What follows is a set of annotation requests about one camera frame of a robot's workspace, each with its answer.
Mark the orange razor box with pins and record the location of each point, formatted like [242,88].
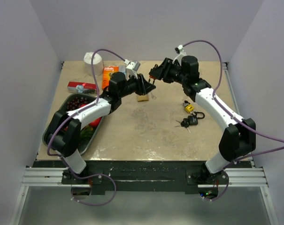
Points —
[107,73]

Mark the dark red grape bunch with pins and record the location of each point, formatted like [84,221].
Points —
[74,102]

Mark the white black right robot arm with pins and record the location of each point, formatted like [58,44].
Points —
[238,138]

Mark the black padlock with keys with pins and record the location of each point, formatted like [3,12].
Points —
[191,120]

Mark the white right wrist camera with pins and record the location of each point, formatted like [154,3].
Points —
[180,53]

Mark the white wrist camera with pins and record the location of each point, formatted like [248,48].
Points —
[131,68]
[180,53]

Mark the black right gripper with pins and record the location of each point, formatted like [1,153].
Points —
[163,71]

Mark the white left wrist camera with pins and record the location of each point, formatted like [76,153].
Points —
[131,68]

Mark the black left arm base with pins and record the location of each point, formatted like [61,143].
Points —
[95,181]

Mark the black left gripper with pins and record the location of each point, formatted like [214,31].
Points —
[143,86]

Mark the red toothpaste box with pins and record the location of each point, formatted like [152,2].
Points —
[81,87]

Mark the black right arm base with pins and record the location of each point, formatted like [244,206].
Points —
[200,175]

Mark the brass padlock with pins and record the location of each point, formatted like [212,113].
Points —
[142,98]

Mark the green leaves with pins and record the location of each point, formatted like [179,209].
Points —
[86,133]

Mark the dark grey fruit tray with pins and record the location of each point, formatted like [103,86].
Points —
[85,140]

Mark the white toilet paper roll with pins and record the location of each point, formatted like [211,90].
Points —
[98,64]

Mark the red apple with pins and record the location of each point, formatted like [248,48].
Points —
[95,123]

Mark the yellow padlock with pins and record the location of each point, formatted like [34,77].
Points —
[188,107]

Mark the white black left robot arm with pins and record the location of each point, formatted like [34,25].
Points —
[109,101]

